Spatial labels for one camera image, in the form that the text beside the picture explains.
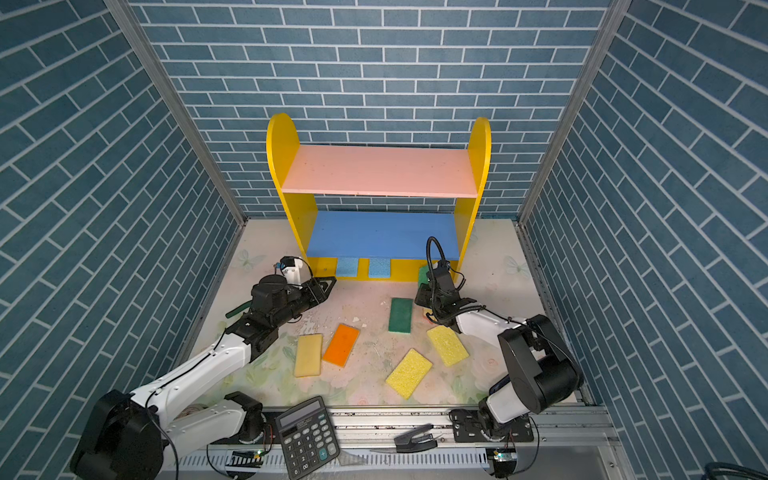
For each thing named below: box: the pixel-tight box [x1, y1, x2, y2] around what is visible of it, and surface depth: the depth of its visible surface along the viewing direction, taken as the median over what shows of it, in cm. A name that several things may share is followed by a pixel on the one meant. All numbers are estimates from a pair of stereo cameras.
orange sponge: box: [322, 323, 360, 368], surface depth 88 cm
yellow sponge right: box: [427, 325, 470, 367], surface depth 88 cm
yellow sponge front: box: [385, 348, 433, 400], surface depth 83 cm
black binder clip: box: [394, 423, 438, 453], surface depth 72 cm
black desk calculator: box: [275, 396, 340, 480], surface depth 72 cm
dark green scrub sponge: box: [388, 297, 413, 334], surface depth 94 cm
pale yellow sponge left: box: [294, 333, 323, 378], surface depth 86 cm
